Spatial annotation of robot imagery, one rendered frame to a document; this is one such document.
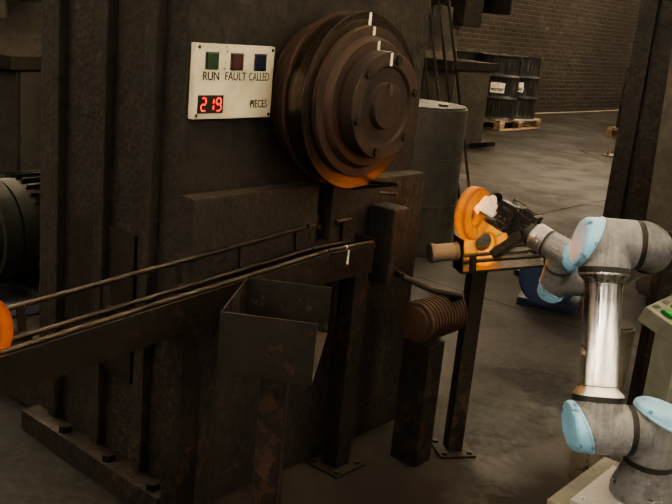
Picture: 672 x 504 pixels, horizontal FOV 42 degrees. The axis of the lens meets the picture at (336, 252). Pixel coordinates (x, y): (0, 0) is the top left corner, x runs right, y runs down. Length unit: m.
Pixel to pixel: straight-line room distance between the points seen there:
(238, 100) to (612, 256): 0.98
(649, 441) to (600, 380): 0.17
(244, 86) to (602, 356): 1.08
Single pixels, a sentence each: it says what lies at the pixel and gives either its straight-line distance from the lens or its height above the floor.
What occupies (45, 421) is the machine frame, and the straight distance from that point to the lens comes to 2.85.
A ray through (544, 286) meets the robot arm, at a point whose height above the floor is 0.67.
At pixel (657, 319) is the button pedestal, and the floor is 0.59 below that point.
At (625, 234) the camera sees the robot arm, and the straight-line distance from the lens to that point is 2.10.
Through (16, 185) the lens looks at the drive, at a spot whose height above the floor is 0.66.
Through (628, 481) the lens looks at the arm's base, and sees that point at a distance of 2.18.
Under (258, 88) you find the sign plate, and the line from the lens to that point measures 2.30.
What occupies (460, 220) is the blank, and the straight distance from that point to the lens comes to 2.50.
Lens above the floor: 1.33
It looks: 15 degrees down
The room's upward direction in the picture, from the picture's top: 5 degrees clockwise
